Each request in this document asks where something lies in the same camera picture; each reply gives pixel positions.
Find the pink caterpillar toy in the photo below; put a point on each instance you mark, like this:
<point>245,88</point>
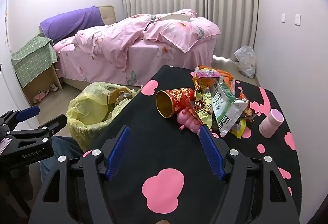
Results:
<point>191,121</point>

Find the white wall socket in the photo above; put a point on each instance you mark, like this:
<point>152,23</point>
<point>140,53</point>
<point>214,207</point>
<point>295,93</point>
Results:
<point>283,17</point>
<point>297,19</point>

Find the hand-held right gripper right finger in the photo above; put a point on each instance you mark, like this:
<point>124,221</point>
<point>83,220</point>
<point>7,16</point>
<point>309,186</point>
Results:
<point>211,155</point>

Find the gold brown candy wrapper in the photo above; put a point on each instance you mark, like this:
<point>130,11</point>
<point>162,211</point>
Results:
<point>249,106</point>

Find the small yellow wrapper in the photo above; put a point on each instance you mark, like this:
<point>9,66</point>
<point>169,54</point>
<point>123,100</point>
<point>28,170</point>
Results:
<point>238,130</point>

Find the bin with yellow bag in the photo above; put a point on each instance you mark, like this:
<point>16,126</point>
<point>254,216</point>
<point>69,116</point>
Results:
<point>82,121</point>

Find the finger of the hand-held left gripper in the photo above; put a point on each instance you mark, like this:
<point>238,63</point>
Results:
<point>28,112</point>
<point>51,124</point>

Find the white shoe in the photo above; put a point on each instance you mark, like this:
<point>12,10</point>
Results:
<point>53,87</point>

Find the green checked cloth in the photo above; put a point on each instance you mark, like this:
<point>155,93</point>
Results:
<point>33,60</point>

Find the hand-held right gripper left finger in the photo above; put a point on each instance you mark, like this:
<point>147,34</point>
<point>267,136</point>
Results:
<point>119,152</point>

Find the beige headboard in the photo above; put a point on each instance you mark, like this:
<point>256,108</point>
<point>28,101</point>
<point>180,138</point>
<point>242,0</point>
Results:
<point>109,15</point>

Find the pink floral duvet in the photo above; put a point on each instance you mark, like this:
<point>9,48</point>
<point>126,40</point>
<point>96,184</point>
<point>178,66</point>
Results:
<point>115,34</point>

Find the purple pillow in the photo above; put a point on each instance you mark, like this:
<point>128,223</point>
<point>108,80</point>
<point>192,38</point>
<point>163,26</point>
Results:
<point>66,23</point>

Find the white plastic bag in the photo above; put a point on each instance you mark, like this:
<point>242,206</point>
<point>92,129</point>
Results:
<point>246,60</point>

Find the wooden nightstand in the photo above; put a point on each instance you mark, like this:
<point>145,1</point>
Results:
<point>57,78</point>

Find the black pink-spotted tablecloth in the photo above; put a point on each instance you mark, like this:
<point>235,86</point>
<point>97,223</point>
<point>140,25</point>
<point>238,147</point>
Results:
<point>158,142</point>

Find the orange snack bag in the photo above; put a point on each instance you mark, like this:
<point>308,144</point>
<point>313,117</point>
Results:
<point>217,73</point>

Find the bed with pink sheet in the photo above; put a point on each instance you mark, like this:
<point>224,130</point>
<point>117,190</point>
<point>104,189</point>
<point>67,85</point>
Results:
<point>143,60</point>

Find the green white snack bag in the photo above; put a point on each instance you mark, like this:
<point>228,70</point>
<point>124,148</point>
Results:
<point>223,106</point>

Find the person's leg in jeans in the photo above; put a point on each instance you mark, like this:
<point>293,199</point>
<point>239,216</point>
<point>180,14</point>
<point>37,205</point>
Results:
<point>66,146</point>

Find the pink slipper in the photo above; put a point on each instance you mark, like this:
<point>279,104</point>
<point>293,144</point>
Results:
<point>41,96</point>

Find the pink cylindrical jar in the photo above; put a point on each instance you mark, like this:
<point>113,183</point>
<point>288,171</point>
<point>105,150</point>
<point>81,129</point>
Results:
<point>269,124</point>

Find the red gold paper tube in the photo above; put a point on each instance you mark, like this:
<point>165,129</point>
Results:
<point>176,101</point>

